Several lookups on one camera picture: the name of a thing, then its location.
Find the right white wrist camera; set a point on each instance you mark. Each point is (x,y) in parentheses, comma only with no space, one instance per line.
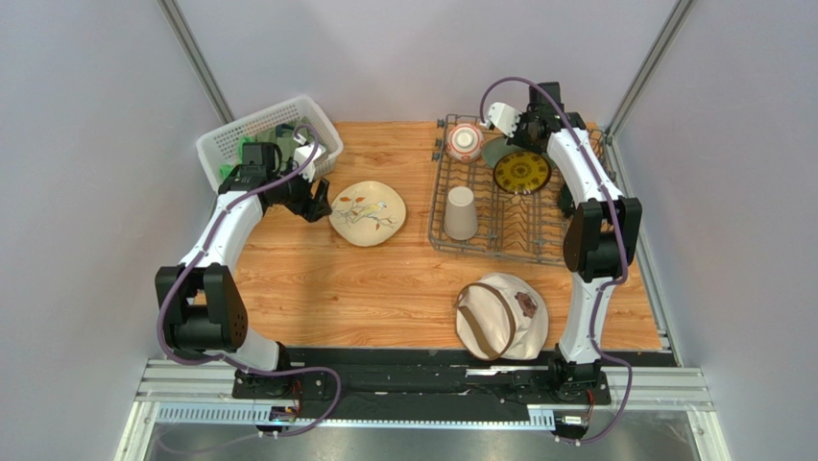
(504,118)

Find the dark green mug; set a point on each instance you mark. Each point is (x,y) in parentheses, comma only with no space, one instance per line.
(565,202)

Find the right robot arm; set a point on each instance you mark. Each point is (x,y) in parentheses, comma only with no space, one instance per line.
(600,241)

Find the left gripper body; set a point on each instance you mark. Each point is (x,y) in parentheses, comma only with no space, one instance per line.
(296,196)

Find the cream bucket hat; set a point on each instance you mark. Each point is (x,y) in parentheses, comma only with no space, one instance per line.
(501,316)

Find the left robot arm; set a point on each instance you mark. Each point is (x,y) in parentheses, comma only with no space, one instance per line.
(202,316)

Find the yellow patterned black-rim plate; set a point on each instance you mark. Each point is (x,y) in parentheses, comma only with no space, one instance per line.
(522,173)

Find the light green flower plate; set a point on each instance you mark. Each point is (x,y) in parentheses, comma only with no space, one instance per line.
(496,149)

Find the beige ceramic cup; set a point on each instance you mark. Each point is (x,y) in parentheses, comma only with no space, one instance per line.
(460,218)

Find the cream bird plate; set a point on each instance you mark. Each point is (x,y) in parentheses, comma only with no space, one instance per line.
(368,213)

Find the bright green cloth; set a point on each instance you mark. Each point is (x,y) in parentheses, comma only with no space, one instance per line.
(226,168)

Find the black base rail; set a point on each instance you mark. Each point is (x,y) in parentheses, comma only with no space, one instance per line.
(429,386)

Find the red white ceramic bowl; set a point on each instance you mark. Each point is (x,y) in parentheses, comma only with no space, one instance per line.
(464,143)

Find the grey wire dish rack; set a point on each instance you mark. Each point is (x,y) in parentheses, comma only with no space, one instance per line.
(527,228)

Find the olive green cloth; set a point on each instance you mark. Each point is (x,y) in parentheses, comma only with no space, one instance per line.
(283,136)

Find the white plastic basket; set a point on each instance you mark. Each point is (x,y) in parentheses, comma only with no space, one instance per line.
(218,150)

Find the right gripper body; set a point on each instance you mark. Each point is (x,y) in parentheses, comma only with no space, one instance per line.
(526,130)

